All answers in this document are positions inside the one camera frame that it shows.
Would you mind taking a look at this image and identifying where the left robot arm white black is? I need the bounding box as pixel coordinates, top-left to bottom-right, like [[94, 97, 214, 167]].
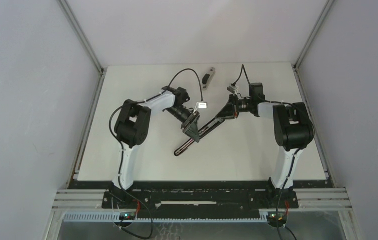
[[110, 86, 200, 209]]

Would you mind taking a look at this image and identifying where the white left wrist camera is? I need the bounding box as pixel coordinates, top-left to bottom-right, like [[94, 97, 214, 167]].
[[196, 101, 208, 110]]

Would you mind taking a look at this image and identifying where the left controller board with wires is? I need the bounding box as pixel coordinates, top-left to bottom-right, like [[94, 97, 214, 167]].
[[113, 199, 154, 240]]

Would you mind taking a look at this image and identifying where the white cable duct strip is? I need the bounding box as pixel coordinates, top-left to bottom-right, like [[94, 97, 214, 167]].
[[63, 211, 269, 223]]

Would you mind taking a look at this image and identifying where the controller board with wires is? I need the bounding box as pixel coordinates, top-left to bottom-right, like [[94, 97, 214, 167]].
[[113, 199, 154, 240], [266, 200, 297, 240]]

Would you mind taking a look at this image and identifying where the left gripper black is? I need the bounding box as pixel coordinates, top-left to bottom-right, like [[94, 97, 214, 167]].
[[165, 107, 200, 144]]

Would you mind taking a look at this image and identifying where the black stapler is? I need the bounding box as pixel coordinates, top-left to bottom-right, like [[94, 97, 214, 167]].
[[173, 118, 226, 158]]

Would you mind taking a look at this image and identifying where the silver black staple remover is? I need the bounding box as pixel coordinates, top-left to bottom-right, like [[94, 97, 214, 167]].
[[201, 67, 216, 90]]

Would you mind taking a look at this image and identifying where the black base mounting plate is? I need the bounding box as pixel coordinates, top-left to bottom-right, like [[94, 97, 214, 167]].
[[101, 180, 299, 220]]

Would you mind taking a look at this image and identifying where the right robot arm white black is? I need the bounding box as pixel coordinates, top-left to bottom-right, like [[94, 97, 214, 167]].
[[215, 83, 315, 208]]

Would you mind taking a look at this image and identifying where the right controller board with wires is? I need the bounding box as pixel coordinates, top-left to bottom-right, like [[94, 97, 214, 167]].
[[266, 200, 297, 240]]

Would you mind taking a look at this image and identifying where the left black camera cable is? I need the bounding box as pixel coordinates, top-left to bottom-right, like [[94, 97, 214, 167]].
[[108, 68, 205, 191]]

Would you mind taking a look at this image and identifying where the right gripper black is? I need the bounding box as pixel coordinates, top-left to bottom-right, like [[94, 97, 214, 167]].
[[215, 94, 253, 120]]

